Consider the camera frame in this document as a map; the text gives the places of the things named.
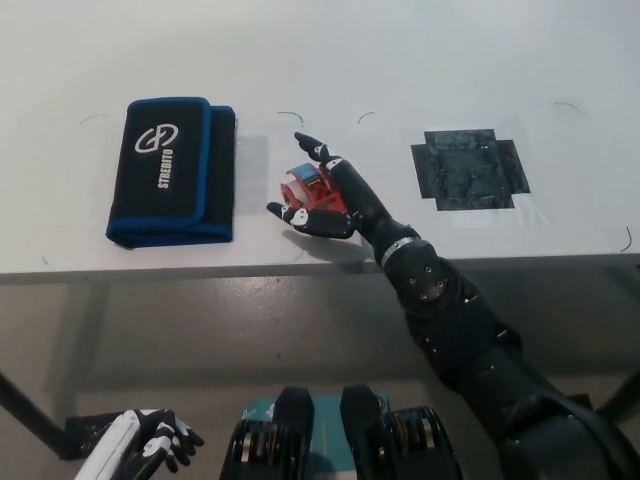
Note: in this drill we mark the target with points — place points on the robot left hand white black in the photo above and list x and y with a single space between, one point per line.
150 440

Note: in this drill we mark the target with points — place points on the robot right hand white black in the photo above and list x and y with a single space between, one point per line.
360 210

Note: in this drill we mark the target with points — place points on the red tape dispenser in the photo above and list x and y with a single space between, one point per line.
312 192

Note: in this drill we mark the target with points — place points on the black tape patch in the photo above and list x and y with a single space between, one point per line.
465 170

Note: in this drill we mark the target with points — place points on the black notebook pouch blue trim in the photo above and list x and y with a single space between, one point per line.
165 175

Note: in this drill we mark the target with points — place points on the black floor plate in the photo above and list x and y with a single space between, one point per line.
92 432

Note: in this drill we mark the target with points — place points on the black table leg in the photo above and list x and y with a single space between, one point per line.
622 390
30 415

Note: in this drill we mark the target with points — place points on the black ribbed robot body block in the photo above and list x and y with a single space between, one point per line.
400 445
280 445

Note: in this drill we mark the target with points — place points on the teal robot body cover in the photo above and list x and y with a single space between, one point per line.
327 440

